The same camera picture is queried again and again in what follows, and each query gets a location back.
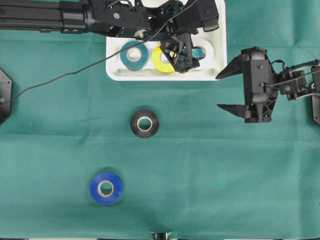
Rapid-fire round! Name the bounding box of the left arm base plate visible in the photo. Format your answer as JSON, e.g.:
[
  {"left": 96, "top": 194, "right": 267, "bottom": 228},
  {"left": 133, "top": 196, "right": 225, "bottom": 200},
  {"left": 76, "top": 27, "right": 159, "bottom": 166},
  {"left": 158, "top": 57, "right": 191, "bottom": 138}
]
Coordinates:
[{"left": 0, "top": 69, "right": 13, "bottom": 125}]

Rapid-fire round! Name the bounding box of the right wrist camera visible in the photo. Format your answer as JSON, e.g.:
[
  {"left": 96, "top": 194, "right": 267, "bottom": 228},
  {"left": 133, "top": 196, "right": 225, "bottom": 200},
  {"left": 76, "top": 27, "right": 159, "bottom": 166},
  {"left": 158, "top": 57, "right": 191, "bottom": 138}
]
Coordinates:
[{"left": 241, "top": 47, "right": 271, "bottom": 102}]

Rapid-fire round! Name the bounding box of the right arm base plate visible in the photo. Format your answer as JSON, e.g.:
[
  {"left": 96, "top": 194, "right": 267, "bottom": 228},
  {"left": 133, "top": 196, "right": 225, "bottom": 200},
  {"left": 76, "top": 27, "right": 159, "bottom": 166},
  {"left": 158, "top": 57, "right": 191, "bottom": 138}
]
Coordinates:
[{"left": 312, "top": 95, "right": 320, "bottom": 126}]

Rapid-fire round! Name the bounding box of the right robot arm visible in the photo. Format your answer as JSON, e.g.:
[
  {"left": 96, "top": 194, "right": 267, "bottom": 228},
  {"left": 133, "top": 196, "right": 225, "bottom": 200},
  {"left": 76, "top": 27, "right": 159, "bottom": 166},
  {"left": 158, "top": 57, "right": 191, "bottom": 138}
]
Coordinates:
[{"left": 216, "top": 47, "right": 320, "bottom": 123}]

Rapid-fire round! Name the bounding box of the white plastic case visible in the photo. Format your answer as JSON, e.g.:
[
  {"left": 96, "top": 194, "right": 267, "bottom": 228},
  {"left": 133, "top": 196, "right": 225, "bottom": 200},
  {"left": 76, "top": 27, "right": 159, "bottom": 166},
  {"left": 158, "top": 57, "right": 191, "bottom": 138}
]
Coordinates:
[{"left": 105, "top": 0, "right": 227, "bottom": 81}]

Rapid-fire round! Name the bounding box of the blue tape roll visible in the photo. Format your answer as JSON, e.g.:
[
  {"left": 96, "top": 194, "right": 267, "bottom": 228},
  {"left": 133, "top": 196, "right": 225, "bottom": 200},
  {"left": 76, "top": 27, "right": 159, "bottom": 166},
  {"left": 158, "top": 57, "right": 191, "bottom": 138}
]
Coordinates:
[{"left": 89, "top": 172, "right": 123, "bottom": 206}]

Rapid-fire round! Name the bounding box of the black tape roll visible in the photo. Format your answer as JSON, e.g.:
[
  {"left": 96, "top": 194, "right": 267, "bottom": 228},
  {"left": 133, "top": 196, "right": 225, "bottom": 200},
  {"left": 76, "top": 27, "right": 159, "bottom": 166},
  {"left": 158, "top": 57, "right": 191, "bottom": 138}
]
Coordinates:
[{"left": 130, "top": 109, "right": 160, "bottom": 139}]

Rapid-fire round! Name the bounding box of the white tape roll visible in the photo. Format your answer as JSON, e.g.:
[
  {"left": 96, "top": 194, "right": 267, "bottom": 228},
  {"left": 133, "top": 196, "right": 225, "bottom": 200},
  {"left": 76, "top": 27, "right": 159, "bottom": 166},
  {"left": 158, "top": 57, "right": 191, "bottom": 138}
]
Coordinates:
[{"left": 193, "top": 38, "right": 215, "bottom": 61}]

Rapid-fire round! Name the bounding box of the teal tape roll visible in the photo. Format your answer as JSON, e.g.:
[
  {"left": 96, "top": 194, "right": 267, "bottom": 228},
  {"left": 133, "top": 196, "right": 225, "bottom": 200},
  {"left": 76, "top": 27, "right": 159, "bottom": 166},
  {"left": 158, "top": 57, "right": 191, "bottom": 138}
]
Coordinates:
[{"left": 120, "top": 40, "right": 149, "bottom": 71}]

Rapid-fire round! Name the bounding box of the yellow tape roll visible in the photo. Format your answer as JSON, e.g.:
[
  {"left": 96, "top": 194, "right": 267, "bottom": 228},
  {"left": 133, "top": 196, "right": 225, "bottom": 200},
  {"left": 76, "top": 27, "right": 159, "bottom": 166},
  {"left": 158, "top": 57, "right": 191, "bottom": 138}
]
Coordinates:
[{"left": 151, "top": 46, "right": 175, "bottom": 74}]

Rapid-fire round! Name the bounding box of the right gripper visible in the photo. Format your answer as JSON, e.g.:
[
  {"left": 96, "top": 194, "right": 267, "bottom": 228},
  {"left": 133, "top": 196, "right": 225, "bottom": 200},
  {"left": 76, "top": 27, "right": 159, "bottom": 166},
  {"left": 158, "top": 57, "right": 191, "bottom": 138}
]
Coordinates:
[{"left": 215, "top": 55, "right": 313, "bottom": 123}]

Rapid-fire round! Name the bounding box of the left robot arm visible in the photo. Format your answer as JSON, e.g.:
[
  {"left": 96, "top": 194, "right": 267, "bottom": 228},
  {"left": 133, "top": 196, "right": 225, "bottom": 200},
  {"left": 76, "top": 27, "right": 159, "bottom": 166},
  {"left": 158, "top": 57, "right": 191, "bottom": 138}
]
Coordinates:
[{"left": 0, "top": 0, "right": 219, "bottom": 73}]

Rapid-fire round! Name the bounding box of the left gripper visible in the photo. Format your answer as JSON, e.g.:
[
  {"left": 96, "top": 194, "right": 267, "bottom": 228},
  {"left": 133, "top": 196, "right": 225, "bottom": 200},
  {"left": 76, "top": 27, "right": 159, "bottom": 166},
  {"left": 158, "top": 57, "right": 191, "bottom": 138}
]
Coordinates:
[{"left": 149, "top": 0, "right": 208, "bottom": 74}]

